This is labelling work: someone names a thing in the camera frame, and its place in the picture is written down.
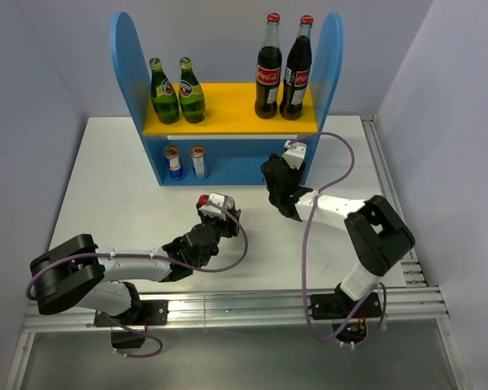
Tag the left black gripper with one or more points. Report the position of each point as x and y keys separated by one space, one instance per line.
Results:
x=230 y=228

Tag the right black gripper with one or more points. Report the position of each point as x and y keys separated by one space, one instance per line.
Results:
x=298 y=174

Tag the silver blue can red logo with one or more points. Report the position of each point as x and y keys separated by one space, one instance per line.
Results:
x=173 y=158

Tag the green glass bottle front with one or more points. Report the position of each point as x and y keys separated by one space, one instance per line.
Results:
x=191 y=96

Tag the green glass bottle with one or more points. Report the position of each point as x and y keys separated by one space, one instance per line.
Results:
x=162 y=93
x=191 y=96

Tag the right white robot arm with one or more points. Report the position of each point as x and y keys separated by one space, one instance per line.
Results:
x=379 y=236

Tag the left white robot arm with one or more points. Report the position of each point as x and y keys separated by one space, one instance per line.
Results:
x=76 y=274

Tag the blue and yellow wooden shelf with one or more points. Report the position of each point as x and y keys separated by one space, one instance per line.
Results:
x=236 y=140

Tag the right cola glass bottle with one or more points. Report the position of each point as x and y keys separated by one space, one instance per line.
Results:
x=297 y=71

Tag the cola glass bottle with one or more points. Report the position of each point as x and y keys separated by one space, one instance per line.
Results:
x=297 y=71
x=268 y=70

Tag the left cola glass bottle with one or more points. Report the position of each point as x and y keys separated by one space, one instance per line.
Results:
x=268 y=70

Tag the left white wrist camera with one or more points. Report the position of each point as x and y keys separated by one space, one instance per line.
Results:
x=215 y=203

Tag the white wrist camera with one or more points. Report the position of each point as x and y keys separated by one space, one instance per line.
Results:
x=215 y=203
x=294 y=154

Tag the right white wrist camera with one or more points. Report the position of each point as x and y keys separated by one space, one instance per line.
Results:
x=294 y=154

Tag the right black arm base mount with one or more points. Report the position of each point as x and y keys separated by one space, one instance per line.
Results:
x=366 y=322

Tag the front aluminium rail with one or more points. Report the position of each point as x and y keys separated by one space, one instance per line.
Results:
x=217 y=309

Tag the aluminium rail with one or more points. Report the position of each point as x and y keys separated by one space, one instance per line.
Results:
x=217 y=309
x=410 y=264

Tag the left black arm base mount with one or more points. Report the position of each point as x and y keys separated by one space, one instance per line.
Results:
x=128 y=337

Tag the right side aluminium rail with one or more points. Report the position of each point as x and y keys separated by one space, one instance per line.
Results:
x=410 y=264

